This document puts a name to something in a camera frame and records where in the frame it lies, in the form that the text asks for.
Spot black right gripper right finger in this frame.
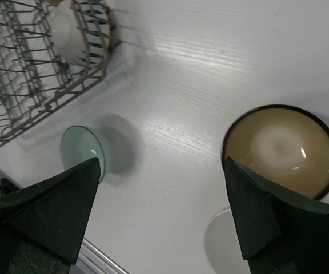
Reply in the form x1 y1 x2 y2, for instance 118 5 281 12
224 158 329 273

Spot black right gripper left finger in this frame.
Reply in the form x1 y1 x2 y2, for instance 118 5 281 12
0 156 101 274

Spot white bowl blue stripes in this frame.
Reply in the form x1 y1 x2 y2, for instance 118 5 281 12
51 1 111 68

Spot plain white bowl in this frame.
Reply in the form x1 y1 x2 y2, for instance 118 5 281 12
204 208 250 274

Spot brown glazed bowl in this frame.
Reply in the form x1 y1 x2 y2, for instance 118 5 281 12
221 104 329 200

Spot pale green bowl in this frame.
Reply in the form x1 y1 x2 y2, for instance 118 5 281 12
59 125 113 182

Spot aluminium mounting rail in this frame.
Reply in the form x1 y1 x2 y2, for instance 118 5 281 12
0 155 130 274

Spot grey wire dish rack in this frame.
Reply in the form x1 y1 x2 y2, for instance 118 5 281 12
0 1 121 148

